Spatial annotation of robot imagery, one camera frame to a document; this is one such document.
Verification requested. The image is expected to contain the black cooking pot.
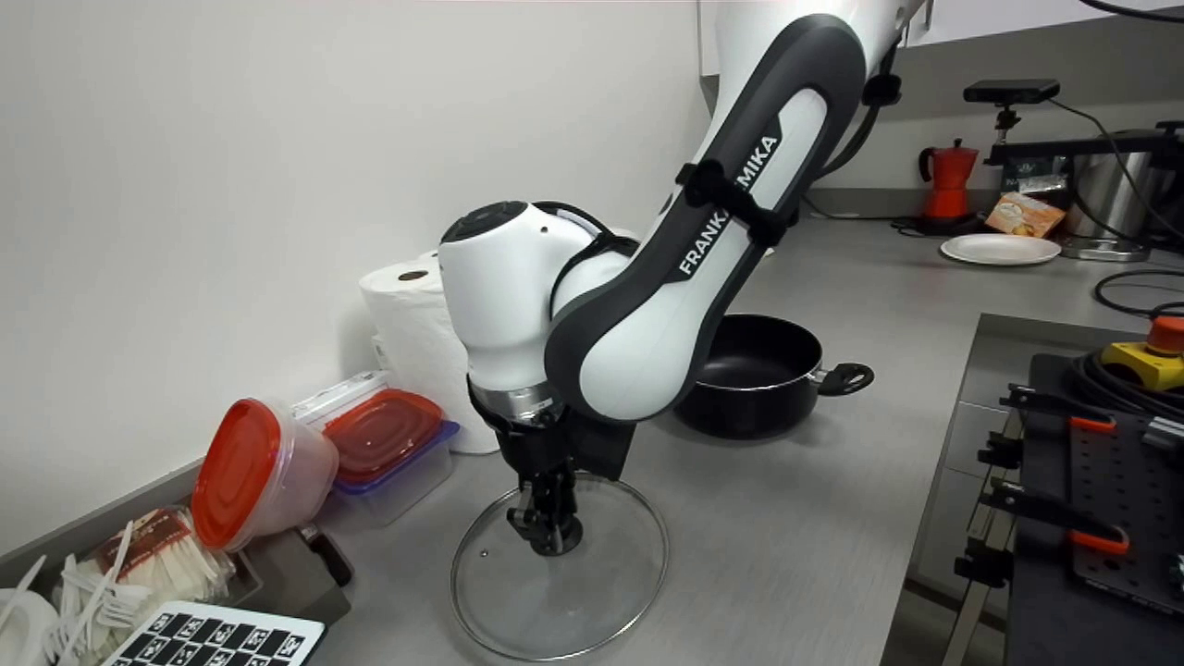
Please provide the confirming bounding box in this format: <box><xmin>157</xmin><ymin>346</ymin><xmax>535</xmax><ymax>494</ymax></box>
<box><xmin>671</xmin><ymin>311</ymin><xmax>878</xmax><ymax>443</ymax></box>

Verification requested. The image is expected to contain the black camera on stand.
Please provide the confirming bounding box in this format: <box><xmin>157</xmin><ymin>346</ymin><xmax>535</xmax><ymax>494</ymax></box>
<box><xmin>962</xmin><ymin>76</ymin><xmax>1064</xmax><ymax>140</ymax></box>

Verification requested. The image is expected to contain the thin black cable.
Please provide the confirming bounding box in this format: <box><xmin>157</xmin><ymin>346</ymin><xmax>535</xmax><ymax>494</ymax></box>
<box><xmin>1087</xmin><ymin>267</ymin><xmax>1184</xmax><ymax>321</ymax></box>

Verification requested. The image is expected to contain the orange snack packet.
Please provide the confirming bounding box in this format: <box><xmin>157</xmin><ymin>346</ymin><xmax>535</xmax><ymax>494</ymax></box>
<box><xmin>984</xmin><ymin>187</ymin><xmax>1071</xmax><ymax>240</ymax></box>

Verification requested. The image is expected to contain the black clamp with orange handle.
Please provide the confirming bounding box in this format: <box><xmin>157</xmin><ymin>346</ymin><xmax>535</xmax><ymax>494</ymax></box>
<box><xmin>997</xmin><ymin>379</ymin><xmax>1121</xmax><ymax>443</ymax></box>
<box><xmin>976</xmin><ymin>474</ymin><xmax>1137</xmax><ymax>566</ymax></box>

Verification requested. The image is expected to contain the yellow emergency stop button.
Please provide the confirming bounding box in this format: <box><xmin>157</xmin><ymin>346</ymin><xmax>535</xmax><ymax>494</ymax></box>
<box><xmin>1100</xmin><ymin>308</ymin><xmax>1184</xmax><ymax>397</ymax></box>

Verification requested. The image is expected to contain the white plastic cutlery bundle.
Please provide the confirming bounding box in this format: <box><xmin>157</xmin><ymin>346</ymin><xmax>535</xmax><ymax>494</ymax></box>
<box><xmin>0</xmin><ymin>552</ymin><xmax>134</xmax><ymax>666</ymax></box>

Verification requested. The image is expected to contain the white dinner plate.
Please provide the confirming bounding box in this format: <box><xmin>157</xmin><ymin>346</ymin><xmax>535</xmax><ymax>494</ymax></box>
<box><xmin>936</xmin><ymin>229</ymin><xmax>1064</xmax><ymax>271</ymax></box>

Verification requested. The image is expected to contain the flat red-lidded plastic container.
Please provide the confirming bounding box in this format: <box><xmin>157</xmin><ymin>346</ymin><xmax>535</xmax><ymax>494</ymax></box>
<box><xmin>317</xmin><ymin>383</ymin><xmax>462</xmax><ymax>530</ymax></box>

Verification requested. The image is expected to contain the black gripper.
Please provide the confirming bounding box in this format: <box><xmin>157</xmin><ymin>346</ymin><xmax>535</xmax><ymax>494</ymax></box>
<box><xmin>462</xmin><ymin>377</ymin><xmax>640</xmax><ymax>557</ymax></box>

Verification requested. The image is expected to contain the tall red-lidded plastic container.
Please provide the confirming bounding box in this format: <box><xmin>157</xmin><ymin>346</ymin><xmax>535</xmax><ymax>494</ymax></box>
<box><xmin>189</xmin><ymin>397</ymin><xmax>345</xmax><ymax>557</ymax></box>

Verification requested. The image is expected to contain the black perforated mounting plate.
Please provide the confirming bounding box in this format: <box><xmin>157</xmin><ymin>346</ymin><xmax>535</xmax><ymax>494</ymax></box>
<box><xmin>1003</xmin><ymin>352</ymin><xmax>1184</xmax><ymax>666</ymax></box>

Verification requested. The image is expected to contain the red moka pot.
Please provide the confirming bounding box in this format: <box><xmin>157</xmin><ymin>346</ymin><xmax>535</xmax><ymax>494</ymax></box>
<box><xmin>913</xmin><ymin>135</ymin><xmax>980</xmax><ymax>234</ymax></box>

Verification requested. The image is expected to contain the brown-topped box of utensils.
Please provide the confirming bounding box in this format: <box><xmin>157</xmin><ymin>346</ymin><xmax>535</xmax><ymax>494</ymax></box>
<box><xmin>88</xmin><ymin>504</ymin><xmax>242</xmax><ymax>611</ymax></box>

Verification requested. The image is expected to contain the glass pot lid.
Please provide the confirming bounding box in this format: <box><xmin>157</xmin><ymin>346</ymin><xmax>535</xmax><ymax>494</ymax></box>
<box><xmin>446</xmin><ymin>474</ymin><xmax>675</xmax><ymax>666</ymax></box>

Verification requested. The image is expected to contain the stainless steel kettle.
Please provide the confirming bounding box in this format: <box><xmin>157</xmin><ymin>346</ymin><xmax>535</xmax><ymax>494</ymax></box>
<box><xmin>1064</xmin><ymin>143</ymin><xmax>1159</xmax><ymax>252</ymax></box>

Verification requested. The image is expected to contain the white paper towel roll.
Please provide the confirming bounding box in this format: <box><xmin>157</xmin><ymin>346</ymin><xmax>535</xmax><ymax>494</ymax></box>
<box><xmin>360</xmin><ymin>252</ymin><xmax>501</xmax><ymax>459</ymax></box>

